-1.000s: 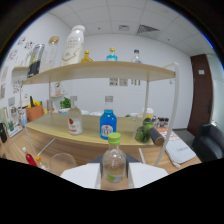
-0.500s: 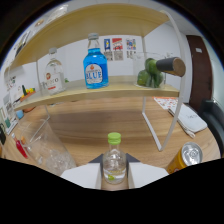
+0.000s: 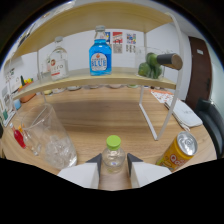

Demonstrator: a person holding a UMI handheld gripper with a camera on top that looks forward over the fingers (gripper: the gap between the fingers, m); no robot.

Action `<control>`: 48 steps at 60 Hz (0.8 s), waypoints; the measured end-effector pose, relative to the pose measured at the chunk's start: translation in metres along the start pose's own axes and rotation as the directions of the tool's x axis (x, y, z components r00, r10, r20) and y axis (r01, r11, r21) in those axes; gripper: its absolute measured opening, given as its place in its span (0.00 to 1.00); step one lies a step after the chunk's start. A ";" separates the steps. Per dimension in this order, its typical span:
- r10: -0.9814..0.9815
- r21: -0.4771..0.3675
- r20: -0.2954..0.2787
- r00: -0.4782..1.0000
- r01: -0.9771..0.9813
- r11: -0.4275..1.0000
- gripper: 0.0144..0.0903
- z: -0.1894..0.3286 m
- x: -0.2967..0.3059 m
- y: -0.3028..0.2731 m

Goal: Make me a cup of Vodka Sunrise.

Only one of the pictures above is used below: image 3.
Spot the blue wall poster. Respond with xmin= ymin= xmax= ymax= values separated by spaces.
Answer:
xmin=105 ymin=31 xmax=112 ymax=46

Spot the clear bottle with red label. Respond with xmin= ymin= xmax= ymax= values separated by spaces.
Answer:
xmin=49 ymin=35 xmax=70 ymax=82

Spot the small red liquid bottle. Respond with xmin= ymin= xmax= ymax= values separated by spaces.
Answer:
xmin=9 ymin=122 xmax=27 ymax=150

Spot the clear glass with ice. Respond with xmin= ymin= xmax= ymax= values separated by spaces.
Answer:
xmin=20 ymin=103 xmax=78 ymax=170

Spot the brown door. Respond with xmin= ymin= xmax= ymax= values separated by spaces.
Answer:
xmin=185 ymin=35 xmax=213 ymax=111

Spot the dark cylinder with wooden end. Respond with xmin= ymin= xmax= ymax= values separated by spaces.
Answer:
xmin=156 ymin=53 xmax=184 ymax=71

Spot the patterned paper mat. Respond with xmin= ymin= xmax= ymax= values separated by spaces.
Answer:
xmin=149 ymin=89 xmax=174 ymax=104

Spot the red wall poster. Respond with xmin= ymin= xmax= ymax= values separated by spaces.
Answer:
xmin=112 ymin=31 xmax=124 ymax=54

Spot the clear bottle with green cap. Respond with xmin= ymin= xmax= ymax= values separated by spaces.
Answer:
xmin=100 ymin=134 xmax=127 ymax=174

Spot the two-tier wooden shelf rack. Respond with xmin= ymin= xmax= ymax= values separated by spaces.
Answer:
xmin=3 ymin=1 xmax=186 ymax=142

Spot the colourful wall poster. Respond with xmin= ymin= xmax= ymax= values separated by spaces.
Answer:
xmin=125 ymin=32 xmax=137 ymax=54

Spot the glass jar of limes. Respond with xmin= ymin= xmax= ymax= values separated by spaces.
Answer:
xmin=134 ymin=46 xmax=165 ymax=80

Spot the yellow drink can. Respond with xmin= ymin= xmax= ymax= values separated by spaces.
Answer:
xmin=155 ymin=130 xmax=199 ymax=172

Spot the blue liquid bottle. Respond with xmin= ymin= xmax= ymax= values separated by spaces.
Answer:
xmin=88 ymin=25 xmax=113 ymax=77

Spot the white scale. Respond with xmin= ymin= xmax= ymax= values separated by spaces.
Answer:
xmin=0 ymin=109 xmax=17 ymax=128

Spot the white notebook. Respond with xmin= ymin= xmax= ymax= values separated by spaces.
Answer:
xmin=163 ymin=98 xmax=204 ymax=129

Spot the black chair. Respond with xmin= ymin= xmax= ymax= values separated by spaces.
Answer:
xmin=194 ymin=97 xmax=224 ymax=158

